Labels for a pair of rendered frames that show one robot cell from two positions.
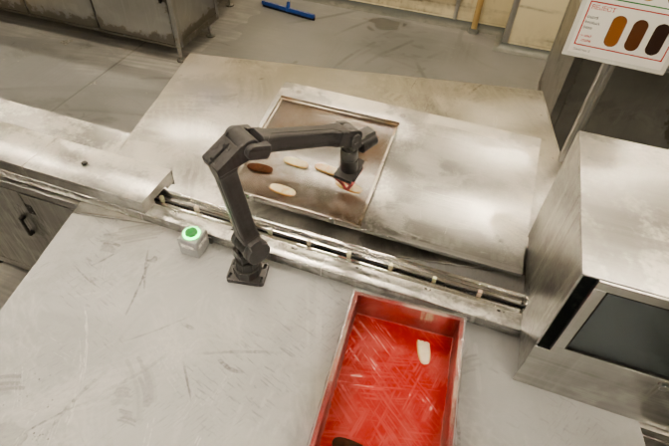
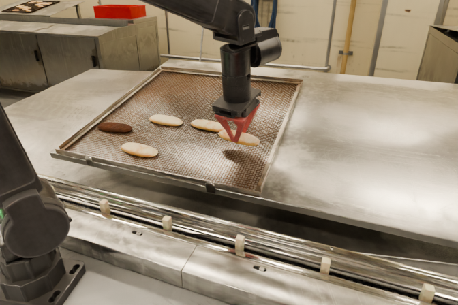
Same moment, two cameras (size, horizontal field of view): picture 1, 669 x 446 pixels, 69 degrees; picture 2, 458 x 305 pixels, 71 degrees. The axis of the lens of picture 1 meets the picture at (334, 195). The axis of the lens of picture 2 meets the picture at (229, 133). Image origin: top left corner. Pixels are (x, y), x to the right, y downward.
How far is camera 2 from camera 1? 1.02 m
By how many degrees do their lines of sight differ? 19
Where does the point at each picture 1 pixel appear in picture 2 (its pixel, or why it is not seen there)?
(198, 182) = (35, 155)
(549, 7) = (399, 68)
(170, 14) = not seen: hidden behind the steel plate
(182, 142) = (41, 122)
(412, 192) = (338, 147)
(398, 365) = not seen: outside the picture
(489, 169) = (444, 118)
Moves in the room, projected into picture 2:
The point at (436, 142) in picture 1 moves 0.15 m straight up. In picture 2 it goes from (356, 96) to (365, 41)
